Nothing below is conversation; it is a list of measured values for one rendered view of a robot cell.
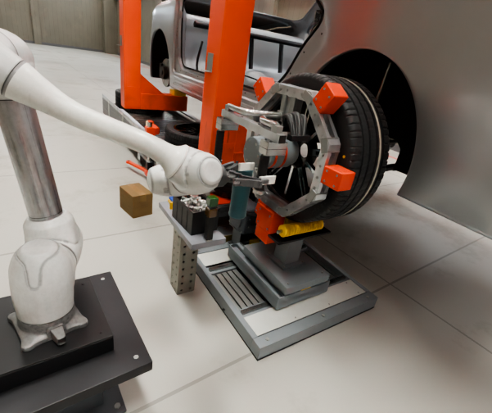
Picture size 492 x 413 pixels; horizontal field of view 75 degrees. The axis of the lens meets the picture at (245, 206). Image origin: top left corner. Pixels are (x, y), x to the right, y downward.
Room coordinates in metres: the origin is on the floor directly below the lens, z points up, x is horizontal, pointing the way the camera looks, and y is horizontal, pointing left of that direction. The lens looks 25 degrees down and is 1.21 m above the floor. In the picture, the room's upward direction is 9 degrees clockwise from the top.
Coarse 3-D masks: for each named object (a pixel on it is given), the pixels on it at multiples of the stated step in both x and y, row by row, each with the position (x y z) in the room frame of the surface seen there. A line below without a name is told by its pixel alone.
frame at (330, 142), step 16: (272, 96) 1.47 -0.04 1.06; (288, 96) 1.38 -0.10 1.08; (304, 96) 1.30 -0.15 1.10; (320, 128) 1.21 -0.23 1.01; (336, 144) 1.18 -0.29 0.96; (320, 160) 1.18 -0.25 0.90; (320, 176) 1.16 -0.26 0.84; (320, 192) 1.17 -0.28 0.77; (272, 208) 1.35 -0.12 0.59; (288, 208) 1.26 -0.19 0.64; (304, 208) 1.25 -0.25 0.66
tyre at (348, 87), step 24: (360, 96) 1.35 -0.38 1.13; (336, 120) 1.26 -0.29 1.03; (360, 120) 1.25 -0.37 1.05; (384, 120) 1.34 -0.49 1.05; (360, 144) 1.20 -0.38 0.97; (384, 144) 1.29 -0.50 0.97; (360, 168) 1.20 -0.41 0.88; (384, 168) 1.28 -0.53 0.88; (336, 192) 1.19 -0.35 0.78; (360, 192) 1.23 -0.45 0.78; (288, 216) 1.37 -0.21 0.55; (312, 216) 1.26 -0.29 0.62; (336, 216) 1.33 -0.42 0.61
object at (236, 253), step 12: (252, 240) 1.71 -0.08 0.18; (228, 252) 1.63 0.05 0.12; (240, 252) 1.60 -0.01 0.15; (240, 264) 1.52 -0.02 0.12; (252, 264) 1.51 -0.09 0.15; (252, 276) 1.41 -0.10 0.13; (264, 276) 1.41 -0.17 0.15; (264, 288) 1.32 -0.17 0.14; (276, 288) 1.33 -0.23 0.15; (312, 288) 1.37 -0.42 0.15; (324, 288) 1.43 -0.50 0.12; (276, 300) 1.24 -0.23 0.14; (288, 300) 1.27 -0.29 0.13; (300, 300) 1.33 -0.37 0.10
